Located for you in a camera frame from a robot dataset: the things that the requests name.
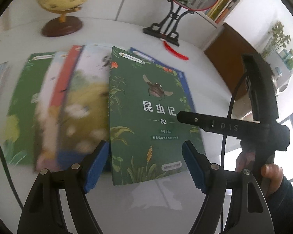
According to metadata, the dark blue bird book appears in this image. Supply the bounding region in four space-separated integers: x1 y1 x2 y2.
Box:
56 48 195 169

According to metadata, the olive green insect book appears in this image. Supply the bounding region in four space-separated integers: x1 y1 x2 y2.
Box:
34 52 68 172

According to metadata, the white rabbit cover book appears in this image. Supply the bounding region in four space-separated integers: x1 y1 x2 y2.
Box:
57 44 112 154

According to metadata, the green beetle insect book 02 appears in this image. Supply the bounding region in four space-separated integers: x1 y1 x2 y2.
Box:
108 45 207 186

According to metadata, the red fairy tale book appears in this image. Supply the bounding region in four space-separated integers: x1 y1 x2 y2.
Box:
50 45 83 108

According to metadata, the green yellow flower book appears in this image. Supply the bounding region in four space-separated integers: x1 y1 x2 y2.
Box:
4 52 55 165

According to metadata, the person right hand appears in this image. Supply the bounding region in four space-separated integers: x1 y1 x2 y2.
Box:
236 152 284 197

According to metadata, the red tassel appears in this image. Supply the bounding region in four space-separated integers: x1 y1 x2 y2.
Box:
160 39 189 61

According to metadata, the glass vase with dried flowers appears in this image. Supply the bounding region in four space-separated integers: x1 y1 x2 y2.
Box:
261 21 291 59

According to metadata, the white blue book row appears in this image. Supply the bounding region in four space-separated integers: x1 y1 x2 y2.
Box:
146 0 239 25

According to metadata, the black cable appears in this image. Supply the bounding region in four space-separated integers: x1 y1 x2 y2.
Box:
0 126 24 210

